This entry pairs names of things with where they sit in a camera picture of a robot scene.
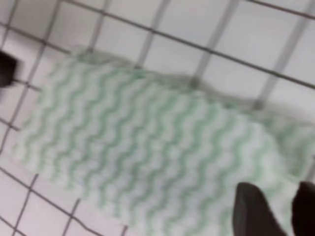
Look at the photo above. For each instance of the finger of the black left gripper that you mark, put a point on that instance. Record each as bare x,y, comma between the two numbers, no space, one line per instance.
8,68

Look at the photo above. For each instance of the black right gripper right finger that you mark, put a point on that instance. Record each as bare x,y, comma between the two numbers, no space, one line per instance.
303,210

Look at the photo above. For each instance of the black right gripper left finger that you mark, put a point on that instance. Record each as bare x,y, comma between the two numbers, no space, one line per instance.
252,215

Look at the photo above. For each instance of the green white wavy striped towel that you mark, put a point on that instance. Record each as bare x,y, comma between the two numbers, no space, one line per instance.
152,152

